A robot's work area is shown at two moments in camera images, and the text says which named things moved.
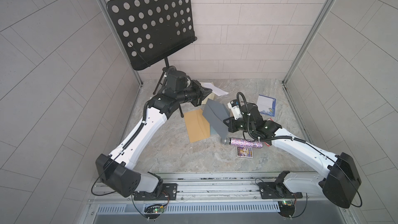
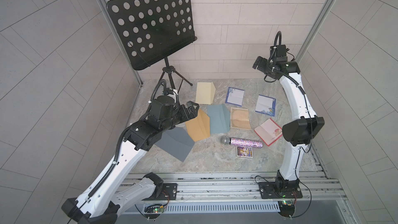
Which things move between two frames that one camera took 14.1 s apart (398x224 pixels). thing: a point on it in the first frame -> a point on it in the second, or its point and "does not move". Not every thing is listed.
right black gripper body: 236,125 -> 265,65
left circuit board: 153,211 does not move
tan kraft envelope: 197,126 does not move
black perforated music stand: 154,25 does not move
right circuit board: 286,208 does not move
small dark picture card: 244,151 does not move
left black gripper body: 195,94 -> 182,116
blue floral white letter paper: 217,91 -> 235,96
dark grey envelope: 215,112 -> 175,142
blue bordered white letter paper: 266,105 does not move
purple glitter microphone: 241,142 does not move
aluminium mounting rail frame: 235,188 does not move
